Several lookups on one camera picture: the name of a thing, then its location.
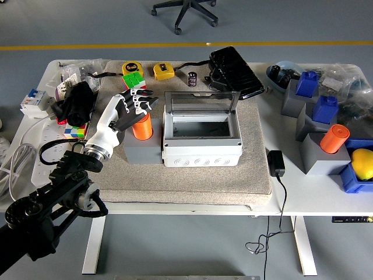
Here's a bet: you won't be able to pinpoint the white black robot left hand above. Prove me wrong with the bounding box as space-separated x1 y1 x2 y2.
85 89 160 154

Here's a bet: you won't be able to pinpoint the orange cylinder battery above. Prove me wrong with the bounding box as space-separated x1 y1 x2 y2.
319 124 350 155
132 112 154 141

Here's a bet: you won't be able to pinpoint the smoky transparent box lid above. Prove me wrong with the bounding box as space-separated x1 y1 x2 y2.
164 90 241 114

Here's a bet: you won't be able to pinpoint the grey plastic junction box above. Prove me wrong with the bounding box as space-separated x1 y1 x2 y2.
161 106 243 168

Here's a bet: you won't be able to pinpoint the colourful puzzle cube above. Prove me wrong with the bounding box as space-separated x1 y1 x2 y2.
63 121 89 139
121 72 147 92

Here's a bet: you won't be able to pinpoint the black cloth bundle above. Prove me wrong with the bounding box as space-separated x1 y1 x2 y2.
51 80 98 128

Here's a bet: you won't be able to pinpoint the grey block with round hole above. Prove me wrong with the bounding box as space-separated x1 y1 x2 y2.
123 118 164 165

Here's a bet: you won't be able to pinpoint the white power strip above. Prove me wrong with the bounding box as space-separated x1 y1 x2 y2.
30 115 88 187

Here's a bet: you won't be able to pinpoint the round yellow black tape measure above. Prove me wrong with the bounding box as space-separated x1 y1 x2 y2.
121 61 144 77

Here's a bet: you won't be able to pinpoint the clear plastic bags pile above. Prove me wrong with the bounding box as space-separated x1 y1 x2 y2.
46 58 104 97

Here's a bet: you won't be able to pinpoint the white blue circuit breaker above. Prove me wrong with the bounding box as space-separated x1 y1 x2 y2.
19 88 48 119

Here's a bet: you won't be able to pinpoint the square yellow tape measure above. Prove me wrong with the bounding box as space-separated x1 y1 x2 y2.
153 62 175 82

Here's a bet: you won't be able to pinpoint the grey-brown table mat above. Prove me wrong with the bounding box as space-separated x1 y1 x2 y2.
83 60 273 207

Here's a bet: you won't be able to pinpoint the white table leg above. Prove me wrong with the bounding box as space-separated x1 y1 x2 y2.
290 216 318 277
82 217 106 275

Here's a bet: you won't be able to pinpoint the black foot pedal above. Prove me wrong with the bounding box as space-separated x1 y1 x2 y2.
208 45 265 101

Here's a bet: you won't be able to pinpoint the black office chair base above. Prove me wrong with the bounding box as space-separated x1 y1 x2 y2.
150 0 219 36

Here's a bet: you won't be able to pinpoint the black power adapter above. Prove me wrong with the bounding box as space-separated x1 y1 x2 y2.
267 149 286 177

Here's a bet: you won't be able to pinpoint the pale blue bowl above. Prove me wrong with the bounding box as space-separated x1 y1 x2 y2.
266 60 305 94

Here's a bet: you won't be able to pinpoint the grey block holder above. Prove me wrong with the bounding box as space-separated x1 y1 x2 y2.
295 102 339 143
299 132 352 176
281 78 320 119

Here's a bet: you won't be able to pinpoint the blue plastic block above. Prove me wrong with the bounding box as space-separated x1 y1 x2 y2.
295 71 321 97
312 95 339 125

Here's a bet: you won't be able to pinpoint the clear bags of parts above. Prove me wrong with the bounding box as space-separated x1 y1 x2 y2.
302 63 373 132

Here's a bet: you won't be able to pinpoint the blue plastic bin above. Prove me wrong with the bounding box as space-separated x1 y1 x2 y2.
338 138 373 194

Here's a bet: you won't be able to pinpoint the yellow lemon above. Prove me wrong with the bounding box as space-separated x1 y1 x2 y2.
350 148 373 181

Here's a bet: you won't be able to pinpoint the black desk control panel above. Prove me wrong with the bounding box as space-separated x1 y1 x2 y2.
331 216 373 224

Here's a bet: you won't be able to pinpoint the black tape measure strap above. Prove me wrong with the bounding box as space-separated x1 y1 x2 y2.
87 71 124 79

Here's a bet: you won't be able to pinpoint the white cable bundle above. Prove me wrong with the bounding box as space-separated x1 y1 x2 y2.
0 115 56 202

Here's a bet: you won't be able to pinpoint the black pedal cable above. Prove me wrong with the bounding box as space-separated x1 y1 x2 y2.
175 59 211 72

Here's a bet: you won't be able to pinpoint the black adapter cord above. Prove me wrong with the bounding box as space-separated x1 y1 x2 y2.
245 174 297 280

